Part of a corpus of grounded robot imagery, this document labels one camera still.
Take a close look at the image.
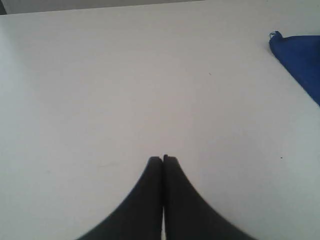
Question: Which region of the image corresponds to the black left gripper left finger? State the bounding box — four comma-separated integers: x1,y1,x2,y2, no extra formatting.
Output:
80,156,163,240

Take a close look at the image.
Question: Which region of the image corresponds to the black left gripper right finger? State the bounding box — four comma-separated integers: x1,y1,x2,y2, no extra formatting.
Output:
163,155,253,240

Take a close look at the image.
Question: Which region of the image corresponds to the blue towel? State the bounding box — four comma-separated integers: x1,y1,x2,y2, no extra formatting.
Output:
269,31,320,105

